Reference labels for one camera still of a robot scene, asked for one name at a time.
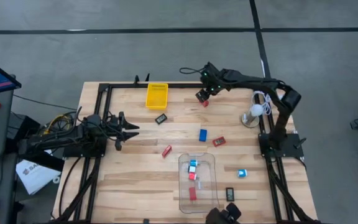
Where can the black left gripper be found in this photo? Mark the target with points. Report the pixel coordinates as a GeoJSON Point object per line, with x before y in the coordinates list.
{"type": "Point", "coordinates": [115, 129]}

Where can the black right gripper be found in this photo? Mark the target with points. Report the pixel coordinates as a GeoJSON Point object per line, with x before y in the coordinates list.
{"type": "Point", "coordinates": [209, 91]}

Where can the red power adapter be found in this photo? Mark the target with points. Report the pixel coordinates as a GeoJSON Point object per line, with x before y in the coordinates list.
{"type": "Point", "coordinates": [205, 103]}
{"type": "Point", "coordinates": [192, 193]}

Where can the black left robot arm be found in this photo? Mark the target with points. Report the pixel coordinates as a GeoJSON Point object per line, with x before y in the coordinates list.
{"type": "Point", "coordinates": [73, 137]}

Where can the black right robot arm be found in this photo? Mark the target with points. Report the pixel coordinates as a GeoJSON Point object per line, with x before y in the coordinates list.
{"type": "Point", "coordinates": [278, 124]}

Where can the black digital thermometer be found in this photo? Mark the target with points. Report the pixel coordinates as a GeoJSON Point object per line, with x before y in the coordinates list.
{"type": "Point", "coordinates": [230, 194]}
{"type": "Point", "coordinates": [161, 119]}

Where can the blue rectangular block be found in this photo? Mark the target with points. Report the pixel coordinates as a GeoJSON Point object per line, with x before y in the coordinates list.
{"type": "Point", "coordinates": [203, 135]}

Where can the red rectangular block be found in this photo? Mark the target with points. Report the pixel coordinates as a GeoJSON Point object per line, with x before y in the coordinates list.
{"type": "Point", "coordinates": [167, 151]}

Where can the yellow plastic basket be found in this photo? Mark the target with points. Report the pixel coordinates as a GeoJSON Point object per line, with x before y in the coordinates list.
{"type": "Point", "coordinates": [157, 96]}

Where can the black table clamp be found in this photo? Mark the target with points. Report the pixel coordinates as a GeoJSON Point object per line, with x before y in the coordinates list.
{"type": "Point", "coordinates": [136, 80]}
{"type": "Point", "coordinates": [146, 221]}
{"type": "Point", "coordinates": [147, 78]}

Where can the table lamp with white bulb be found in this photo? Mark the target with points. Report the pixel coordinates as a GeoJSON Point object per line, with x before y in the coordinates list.
{"type": "Point", "coordinates": [256, 109]}

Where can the clear plastic bin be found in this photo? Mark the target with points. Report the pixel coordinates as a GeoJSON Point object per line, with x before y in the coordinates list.
{"type": "Point", "coordinates": [207, 186]}

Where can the white paper bag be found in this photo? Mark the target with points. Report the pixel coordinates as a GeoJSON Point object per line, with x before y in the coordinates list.
{"type": "Point", "coordinates": [36, 177]}

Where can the black aluminium table frame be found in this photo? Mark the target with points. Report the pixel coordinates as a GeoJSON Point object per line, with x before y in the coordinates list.
{"type": "Point", "coordinates": [102, 93]}

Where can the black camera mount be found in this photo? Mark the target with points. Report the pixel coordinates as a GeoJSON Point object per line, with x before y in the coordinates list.
{"type": "Point", "coordinates": [222, 216]}

